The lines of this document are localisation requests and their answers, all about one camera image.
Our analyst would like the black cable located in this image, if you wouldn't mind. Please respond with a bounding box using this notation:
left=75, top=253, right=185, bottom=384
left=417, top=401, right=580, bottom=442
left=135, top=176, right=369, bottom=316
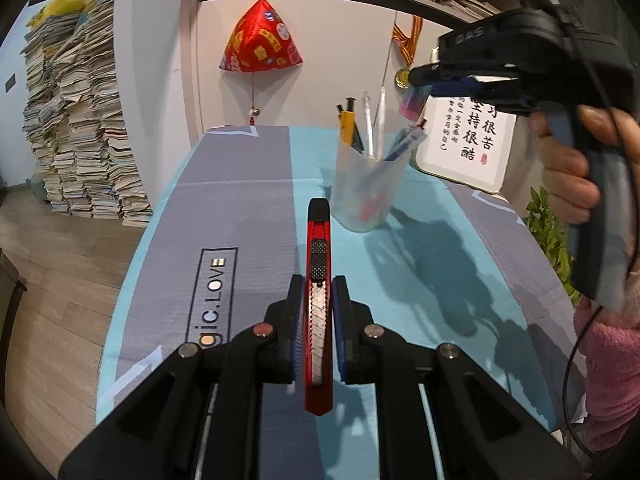
left=564, top=307, right=606, bottom=456

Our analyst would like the translucent plastic cup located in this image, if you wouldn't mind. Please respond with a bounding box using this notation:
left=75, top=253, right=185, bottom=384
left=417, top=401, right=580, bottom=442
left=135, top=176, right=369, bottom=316
left=331, top=132, right=412, bottom=232

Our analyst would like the red pyramid hanging ornament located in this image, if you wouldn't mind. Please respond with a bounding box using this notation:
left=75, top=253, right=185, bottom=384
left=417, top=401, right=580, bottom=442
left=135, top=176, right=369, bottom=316
left=219, top=0, right=303, bottom=128

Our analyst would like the wide stack of books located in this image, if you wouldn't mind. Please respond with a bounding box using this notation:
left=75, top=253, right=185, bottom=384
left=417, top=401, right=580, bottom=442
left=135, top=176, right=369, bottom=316
left=435, top=0, right=501, bottom=23

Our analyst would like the grey sofa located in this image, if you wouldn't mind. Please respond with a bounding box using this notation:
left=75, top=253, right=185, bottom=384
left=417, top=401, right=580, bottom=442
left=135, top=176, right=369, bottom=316
left=0, top=247, right=28, bottom=411

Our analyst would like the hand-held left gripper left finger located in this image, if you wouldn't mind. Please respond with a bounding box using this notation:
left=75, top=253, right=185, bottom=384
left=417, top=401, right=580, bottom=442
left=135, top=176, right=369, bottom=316
left=59, top=275, right=307, bottom=480

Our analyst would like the medal with striped ribbon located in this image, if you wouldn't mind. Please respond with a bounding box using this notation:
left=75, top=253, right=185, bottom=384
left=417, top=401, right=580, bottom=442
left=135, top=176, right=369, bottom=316
left=391, top=15, right=423, bottom=90

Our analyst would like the green potted plant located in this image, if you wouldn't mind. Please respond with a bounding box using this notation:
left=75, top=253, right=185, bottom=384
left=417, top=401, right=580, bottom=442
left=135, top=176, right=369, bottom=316
left=522, top=187, right=581, bottom=306

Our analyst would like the yellow plush toy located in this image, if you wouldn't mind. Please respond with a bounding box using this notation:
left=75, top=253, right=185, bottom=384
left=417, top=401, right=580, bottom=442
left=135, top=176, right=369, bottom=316
left=26, top=0, right=108, bottom=30

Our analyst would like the grey and teal printed tablecloth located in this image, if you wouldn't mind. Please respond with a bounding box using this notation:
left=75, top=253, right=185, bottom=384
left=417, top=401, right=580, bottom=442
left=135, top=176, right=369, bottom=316
left=95, top=125, right=576, bottom=480

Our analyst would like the red utility knife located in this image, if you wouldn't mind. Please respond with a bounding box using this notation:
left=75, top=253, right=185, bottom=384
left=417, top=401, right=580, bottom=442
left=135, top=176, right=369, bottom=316
left=304, top=198, right=333, bottom=417

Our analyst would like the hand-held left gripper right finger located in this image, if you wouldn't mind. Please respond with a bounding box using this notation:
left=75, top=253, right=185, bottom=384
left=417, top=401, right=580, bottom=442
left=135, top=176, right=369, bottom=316
left=331, top=275, right=586, bottom=480

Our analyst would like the yellow and black pen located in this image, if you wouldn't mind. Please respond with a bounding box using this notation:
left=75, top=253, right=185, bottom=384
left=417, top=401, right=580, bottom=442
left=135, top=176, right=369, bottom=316
left=336, top=99, right=365, bottom=155

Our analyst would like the framed calligraphy sign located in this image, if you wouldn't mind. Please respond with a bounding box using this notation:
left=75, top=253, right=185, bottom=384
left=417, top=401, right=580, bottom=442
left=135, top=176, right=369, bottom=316
left=411, top=95, right=518, bottom=196

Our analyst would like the tall stack of papers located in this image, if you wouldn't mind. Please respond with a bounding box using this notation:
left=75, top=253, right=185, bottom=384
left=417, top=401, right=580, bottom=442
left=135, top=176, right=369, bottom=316
left=20, top=0, right=153, bottom=228

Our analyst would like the blue clear pen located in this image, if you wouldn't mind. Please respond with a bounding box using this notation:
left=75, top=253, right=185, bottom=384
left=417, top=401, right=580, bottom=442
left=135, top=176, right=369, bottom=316
left=382, top=120, right=430, bottom=162

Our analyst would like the small pink stationery tool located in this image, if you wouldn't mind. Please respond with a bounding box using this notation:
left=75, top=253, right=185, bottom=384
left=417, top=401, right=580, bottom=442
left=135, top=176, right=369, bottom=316
left=397, top=85, right=431, bottom=121

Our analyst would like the person's right hand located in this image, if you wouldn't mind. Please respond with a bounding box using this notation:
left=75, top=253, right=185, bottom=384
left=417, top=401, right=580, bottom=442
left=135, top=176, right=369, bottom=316
left=529, top=104, right=640, bottom=227

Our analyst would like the person's right forearm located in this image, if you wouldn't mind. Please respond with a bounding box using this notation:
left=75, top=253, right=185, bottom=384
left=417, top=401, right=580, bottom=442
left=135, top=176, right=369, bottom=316
left=572, top=300, right=640, bottom=456

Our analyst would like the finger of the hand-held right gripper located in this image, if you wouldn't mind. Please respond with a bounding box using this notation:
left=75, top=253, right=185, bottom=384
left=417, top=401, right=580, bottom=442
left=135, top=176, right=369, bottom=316
left=407, top=62, right=521, bottom=87
left=429, top=76, right=485, bottom=99

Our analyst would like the white pen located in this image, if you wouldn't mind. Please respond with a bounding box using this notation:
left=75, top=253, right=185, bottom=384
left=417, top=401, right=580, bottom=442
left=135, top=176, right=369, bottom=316
left=375, top=87, right=388, bottom=161

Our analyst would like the grey bookshelf cabinet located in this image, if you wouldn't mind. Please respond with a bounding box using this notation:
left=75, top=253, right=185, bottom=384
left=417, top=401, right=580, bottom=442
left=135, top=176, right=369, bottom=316
left=112, top=0, right=516, bottom=136

